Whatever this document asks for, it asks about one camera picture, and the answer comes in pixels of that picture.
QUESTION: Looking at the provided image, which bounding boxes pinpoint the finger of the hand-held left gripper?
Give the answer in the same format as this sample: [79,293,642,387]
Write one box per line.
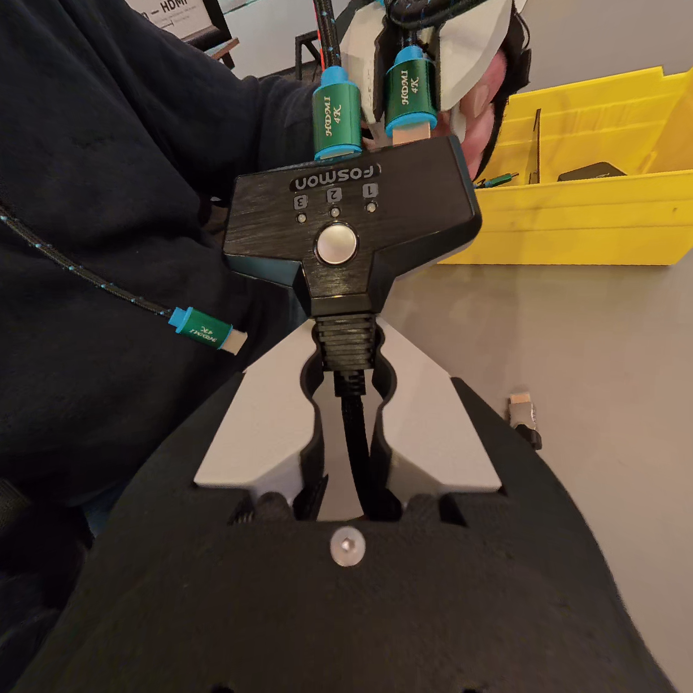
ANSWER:
[341,0,392,126]
[436,0,515,113]

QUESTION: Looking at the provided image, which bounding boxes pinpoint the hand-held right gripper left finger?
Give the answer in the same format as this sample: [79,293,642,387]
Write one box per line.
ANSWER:
[194,319,329,520]

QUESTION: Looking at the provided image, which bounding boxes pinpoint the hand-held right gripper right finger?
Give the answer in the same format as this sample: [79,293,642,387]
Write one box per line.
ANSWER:
[371,318,503,520]

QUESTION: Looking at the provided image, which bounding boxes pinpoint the blue-flecked HDMI cable green plugs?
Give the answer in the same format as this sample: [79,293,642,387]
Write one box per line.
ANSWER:
[379,0,483,148]
[0,0,362,357]

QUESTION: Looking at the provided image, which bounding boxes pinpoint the black HDMI switch box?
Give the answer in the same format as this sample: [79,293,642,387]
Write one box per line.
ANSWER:
[223,135,483,317]

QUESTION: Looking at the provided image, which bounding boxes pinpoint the yellow plastic bin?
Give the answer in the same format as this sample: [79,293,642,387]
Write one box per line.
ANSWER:
[439,66,693,266]

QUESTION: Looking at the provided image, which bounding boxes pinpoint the person's left forearm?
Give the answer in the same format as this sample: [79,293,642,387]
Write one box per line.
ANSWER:
[206,70,326,185]

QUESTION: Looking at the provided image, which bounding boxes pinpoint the person's left hand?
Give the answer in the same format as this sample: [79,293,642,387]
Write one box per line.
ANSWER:
[451,53,511,178]

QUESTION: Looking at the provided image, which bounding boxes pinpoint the small black adapter box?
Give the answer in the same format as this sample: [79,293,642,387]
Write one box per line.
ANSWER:
[558,161,628,182]

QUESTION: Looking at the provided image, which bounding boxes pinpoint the black framed marker sign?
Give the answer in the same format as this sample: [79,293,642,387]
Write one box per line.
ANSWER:
[138,0,234,68]

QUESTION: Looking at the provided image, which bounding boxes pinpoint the person's dark sweater torso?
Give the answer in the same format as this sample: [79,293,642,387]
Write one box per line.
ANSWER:
[0,0,320,693]

